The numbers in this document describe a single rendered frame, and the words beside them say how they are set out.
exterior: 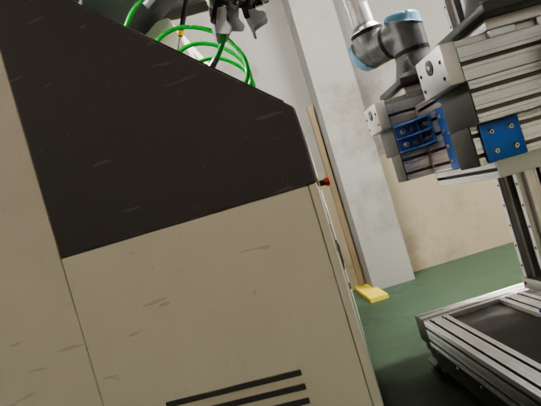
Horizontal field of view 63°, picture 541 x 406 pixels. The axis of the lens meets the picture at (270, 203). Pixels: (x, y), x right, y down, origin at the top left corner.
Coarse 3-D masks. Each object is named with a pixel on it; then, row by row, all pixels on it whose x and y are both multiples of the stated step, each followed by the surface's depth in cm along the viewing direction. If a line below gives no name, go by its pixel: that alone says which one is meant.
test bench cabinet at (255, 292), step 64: (128, 256) 95; (192, 256) 93; (256, 256) 92; (320, 256) 90; (128, 320) 95; (192, 320) 94; (256, 320) 92; (320, 320) 90; (128, 384) 96; (192, 384) 94; (256, 384) 92; (320, 384) 91
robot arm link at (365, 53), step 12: (348, 0) 155; (360, 0) 154; (348, 12) 156; (360, 12) 154; (372, 12) 157; (360, 24) 155; (372, 24) 153; (360, 36) 154; (372, 36) 153; (360, 48) 156; (372, 48) 153; (360, 60) 158; (372, 60) 156; (384, 60) 155
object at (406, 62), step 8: (408, 48) 144; (416, 48) 143; (424, 48) 143; (400, 56) 146; (408, 56) 144; (416, 56) 143; (424, 56) 142; (400, 64) 146; (408, 64) 144; (400, 72) 146; (408, 72) 143; (416, 72) 142
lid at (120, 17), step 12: (72, 0) 125; (84, 0) 128; (96, 0) 132; (108, 0) 136; (120, 0) 140; (132, 0) 145; (156, 0) 158; (168, 0) 160; (108, 12) 140; (120, 12) 145; (144, 12) 155; (156, 12) 160; (132, 24) 154; (144, 24) 160
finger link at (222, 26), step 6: (222, 6) 106; (222, 12) 107; (222, 18) 107; (216, 24) 109; (222, 24) 108; (228, 24) 107; (216, 30) 109; (222, 30) 109; (228, 30) 108; (216, 36) 111; (216, 42) 113
